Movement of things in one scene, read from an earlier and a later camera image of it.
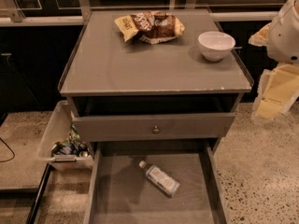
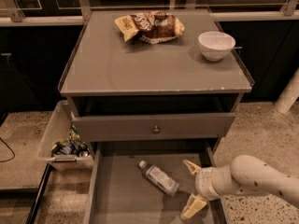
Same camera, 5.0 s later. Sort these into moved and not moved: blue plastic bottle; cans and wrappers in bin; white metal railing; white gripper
Moved: white gripper
Not moved: cans and wrappers in bin; blue plastic bottle; white metal railing
